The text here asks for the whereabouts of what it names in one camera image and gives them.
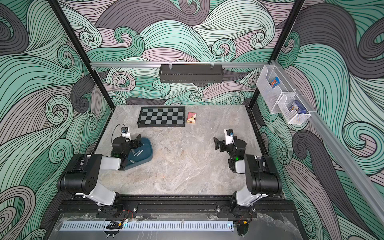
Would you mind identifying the teal plastic storage box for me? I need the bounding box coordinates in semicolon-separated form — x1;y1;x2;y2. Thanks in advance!
119;137;153;171

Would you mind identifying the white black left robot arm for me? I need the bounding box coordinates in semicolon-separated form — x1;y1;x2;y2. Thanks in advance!
57;135;142;206

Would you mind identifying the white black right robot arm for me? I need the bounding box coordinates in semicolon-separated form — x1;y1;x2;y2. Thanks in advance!
213;136;282;212

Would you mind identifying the small red card box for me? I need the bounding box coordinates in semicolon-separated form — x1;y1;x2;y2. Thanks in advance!
187;112;197;124

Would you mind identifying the blue box in bin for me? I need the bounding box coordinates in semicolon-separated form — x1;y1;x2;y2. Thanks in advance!
288;100;308;114

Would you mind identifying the black grey chessboard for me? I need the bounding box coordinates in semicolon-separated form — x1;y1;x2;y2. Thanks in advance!
137;106;186;128

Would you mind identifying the blue red item in bin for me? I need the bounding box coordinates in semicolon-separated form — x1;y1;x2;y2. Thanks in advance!
269;77;281;89

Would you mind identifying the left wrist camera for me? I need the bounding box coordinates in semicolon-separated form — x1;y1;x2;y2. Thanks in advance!
121;127;132;140

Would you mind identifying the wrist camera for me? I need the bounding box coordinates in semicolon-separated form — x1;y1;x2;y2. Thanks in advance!
121;127;132;140
225;129;234;145

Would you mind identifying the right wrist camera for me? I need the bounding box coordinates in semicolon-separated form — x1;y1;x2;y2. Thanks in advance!
225;129;234;145

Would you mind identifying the clear wall bin near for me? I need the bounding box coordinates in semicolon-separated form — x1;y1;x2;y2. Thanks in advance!
277;93;311;125

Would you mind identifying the clear wall bin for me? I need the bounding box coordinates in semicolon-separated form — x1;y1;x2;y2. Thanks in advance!
277;93;311;125
257;65;294;114

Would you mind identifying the black wall shelf tray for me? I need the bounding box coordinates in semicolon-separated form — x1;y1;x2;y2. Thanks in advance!
159;65;224;84

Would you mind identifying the clear wall bin far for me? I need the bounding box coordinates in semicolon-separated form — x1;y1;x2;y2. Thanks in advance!
257;65;294;114

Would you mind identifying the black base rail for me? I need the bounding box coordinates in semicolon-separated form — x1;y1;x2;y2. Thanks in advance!
58;195;296;220

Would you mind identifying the white slotted cable duct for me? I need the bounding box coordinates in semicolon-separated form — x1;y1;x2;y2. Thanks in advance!
59;221;235;232

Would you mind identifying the aluminium rail back wall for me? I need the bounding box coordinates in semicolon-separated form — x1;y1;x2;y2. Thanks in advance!
90;61;268;69

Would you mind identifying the aluminium rail wall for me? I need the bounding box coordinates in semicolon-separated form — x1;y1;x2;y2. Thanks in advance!
271;60;384;224
90;61;268;69

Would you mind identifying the aluminium rail right wall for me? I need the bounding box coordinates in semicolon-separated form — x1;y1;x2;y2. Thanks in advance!
271;60;384;224

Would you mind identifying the black frame post left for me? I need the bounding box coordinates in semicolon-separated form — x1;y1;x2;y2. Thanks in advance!
47;0;116;111

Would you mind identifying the black frame post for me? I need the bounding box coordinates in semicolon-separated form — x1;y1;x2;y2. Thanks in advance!
47;0;116;111
247;0;306;109

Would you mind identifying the black frame post right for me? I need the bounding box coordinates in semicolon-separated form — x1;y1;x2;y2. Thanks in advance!
247;0;306;109

